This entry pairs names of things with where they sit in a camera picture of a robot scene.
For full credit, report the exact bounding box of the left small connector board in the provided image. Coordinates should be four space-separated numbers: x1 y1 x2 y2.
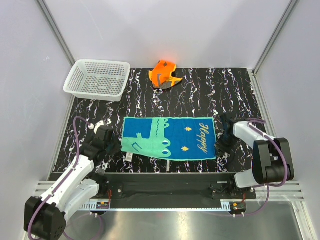
96 201 110 209

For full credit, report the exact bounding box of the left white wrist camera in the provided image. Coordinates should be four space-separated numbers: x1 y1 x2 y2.
88 120 105 134

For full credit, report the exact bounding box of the right small connector board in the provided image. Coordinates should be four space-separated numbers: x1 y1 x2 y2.
231 202 247 211

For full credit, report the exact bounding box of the yellow blue crocodile towel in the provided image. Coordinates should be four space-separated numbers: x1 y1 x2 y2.
121 117 217 162

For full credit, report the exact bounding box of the white perforated plastic basket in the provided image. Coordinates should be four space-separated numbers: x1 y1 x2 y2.
63 59 131 102

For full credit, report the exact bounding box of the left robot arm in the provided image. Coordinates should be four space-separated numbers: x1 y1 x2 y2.
23 125 121 240

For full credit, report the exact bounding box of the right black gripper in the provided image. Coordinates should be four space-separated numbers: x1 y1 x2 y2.
214 132 238 158

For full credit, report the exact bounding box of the orange grey towel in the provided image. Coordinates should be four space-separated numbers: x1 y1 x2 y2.
148 60 183 90

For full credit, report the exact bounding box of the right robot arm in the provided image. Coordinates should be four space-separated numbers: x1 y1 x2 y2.
215 113 295 199

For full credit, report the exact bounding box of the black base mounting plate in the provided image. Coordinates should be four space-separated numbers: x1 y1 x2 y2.
86 173 257 200

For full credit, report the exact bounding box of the small connector board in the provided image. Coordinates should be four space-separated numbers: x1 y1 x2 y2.
96 201 110 209
231 202 247 211

